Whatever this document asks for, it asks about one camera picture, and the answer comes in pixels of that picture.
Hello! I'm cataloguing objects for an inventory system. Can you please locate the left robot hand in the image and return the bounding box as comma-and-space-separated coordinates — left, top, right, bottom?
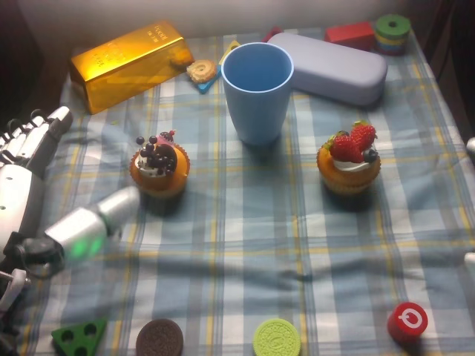
0, 106, 141, 277

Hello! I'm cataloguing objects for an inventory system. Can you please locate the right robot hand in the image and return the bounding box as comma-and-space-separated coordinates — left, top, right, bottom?
464, 136, 475, 277

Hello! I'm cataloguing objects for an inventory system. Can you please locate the strawberry cupcake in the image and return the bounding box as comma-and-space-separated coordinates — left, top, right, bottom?
316, 120, 382, 196

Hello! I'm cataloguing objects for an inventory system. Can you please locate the chocolate ball cupcake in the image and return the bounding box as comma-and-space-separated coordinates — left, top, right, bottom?
129, 128, 191, 197

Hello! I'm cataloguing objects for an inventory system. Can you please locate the light blue plastic cup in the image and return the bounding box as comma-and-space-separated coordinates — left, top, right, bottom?
220, 42, 295, 145

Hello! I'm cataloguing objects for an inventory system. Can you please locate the green triangle block with holes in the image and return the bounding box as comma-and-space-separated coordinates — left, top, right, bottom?
50, 317, 108, 356

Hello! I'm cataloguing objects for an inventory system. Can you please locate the lilac glasses case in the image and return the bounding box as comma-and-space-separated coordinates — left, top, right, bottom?
266, 32, 389, 107

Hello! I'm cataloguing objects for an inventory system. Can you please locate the red rectangular block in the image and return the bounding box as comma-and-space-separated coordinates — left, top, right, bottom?
324, 21, 376, 51

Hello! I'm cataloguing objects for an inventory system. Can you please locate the shiny gold bar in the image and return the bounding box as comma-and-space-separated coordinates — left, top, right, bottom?
69, 20, 196, 115

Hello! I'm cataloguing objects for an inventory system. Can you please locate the red cylinder with white mark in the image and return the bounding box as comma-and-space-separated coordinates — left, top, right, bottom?
387, 301, 429, 344

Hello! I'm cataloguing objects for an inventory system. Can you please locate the brown sandwich cookie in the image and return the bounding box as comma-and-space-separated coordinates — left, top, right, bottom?
135, 318, 184, 356

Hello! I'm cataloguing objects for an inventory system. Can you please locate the blue triangle block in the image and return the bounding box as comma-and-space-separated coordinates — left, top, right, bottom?
195, 76, 220, 95

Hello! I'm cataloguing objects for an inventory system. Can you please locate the blue yellow plaid cloth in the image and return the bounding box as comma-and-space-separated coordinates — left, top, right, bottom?
18, 27, 475, 356

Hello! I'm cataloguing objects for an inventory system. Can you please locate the flower shaped biscuit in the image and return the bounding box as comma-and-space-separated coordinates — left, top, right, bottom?
186, 59, 218, 85

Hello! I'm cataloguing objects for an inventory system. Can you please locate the yellow triangle block with holes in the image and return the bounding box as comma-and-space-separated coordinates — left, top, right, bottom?
218, 39, 242, 66

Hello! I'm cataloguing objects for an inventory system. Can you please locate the green sandwich cookie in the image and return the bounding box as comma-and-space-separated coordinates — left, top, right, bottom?
253, 317, 301, 356

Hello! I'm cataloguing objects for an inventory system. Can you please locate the green ring stacking toy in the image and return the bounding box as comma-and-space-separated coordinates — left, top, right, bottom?
373, 13, 412, 56

